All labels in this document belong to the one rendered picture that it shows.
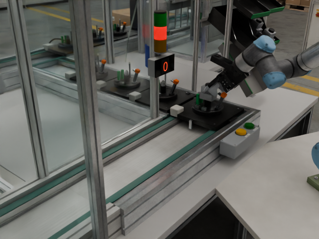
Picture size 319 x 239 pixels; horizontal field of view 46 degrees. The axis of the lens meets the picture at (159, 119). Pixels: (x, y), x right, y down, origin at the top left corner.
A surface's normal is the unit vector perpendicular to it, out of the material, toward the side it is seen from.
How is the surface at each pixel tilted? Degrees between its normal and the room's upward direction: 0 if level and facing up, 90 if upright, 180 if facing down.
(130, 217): 90
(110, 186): 0
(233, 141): 0
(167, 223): 0
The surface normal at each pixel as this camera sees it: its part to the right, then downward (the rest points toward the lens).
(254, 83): 0.46, -0.40
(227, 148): -0.63, 0.34
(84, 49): 0.77, 0.28
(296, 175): 0.00, -0.90
